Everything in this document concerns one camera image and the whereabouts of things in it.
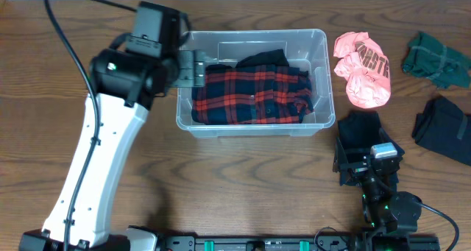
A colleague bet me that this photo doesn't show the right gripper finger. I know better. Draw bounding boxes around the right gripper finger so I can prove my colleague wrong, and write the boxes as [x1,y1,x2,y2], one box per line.
[378,127,405,156]
[333,137,349,172]

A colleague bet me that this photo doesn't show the dark navy shorts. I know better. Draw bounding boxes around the dark navy shorts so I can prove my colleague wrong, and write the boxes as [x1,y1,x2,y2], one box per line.
[338,111,397,193]

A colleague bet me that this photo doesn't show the pink printed t-shirt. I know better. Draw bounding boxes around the pink printed t-shirt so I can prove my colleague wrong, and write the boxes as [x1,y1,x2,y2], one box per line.
[333,32,392,109]

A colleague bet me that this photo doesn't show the dark green garment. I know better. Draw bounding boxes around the dark green garment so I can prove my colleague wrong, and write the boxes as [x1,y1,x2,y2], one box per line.
[402,32,470,88]

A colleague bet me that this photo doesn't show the clear plastic storage bin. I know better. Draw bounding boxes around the clear plastic storage bin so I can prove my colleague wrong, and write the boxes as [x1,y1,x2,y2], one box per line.
[176,29,336,138]

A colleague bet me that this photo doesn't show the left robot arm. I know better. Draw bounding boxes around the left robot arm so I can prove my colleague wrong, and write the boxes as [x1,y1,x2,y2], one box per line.
[19,1,205,250]

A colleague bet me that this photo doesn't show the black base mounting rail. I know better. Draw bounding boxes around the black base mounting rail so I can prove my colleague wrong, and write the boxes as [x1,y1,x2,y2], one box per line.
[127,225,442,251]

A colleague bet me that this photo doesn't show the red navy plaid shirt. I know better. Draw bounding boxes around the red navy plaid shirt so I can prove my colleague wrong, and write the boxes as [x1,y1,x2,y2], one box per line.
[191,65,314,125]

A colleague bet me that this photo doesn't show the black garment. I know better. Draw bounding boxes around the black garment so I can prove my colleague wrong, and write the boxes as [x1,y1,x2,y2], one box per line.
[411,96,470,166]
[205,49,309,80]

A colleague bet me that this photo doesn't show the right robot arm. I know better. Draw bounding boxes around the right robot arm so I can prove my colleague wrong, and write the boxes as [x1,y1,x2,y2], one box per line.
[333,130,422,250]

